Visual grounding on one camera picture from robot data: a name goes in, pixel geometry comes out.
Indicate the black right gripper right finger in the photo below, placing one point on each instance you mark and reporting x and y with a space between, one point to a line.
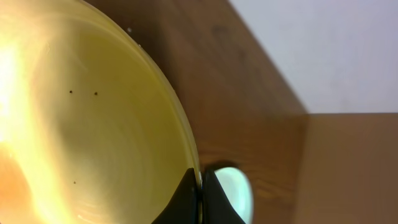
216 206

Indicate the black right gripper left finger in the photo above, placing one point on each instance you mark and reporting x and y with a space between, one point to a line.
183 206

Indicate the light green plate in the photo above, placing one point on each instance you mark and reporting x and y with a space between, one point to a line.
238 190

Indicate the yellow plate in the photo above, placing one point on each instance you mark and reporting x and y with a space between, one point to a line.
91 129

